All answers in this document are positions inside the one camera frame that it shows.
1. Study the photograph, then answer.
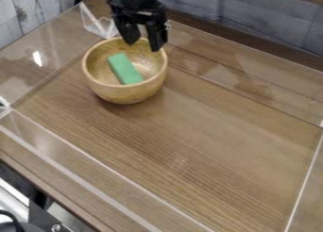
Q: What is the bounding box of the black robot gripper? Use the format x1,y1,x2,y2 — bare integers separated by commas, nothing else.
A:
106,0,169,52

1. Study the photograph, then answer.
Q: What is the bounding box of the green rectangular block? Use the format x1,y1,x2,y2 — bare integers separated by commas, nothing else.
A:
107,53,143,85

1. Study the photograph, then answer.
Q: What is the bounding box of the round wooden bowl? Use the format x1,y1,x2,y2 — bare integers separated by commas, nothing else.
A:
81,38,167,105

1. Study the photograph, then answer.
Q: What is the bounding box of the clear acrylic corner bracket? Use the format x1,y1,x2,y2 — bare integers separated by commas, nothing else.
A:
79,2,118,40

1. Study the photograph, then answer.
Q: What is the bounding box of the clear acrylic tray wall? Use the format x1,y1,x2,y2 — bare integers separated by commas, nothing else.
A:
0,94,321,232

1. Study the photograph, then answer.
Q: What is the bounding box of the black metal bracket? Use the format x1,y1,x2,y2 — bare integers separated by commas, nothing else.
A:
28,200,69,232

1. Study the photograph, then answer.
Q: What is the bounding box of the black cable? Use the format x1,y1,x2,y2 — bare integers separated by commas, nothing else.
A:
0,209,24,232

